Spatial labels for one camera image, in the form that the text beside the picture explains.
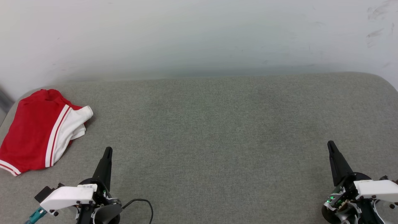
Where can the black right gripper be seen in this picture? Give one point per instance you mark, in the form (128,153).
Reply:
(367,211)

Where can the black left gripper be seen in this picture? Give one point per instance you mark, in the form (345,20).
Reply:
(88,211)

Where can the red and white shirt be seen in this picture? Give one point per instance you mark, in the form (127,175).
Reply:
(28,133)

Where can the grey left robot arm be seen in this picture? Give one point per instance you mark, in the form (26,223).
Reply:
(108,214)

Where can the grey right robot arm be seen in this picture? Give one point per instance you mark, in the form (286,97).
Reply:
(345,214)

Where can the grey fabric sofa cushion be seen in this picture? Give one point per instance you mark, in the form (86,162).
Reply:
(217,140)

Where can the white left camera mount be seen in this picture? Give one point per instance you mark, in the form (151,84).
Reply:
(67,195)

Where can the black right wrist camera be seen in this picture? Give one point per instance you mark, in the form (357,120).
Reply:
(385,178)

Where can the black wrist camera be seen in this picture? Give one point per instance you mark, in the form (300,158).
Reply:
(43,194)
(385,178)

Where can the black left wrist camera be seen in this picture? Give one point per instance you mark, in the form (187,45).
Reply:
(43,194)

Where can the teal left camera connector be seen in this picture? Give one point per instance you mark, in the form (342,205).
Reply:
(36,214)

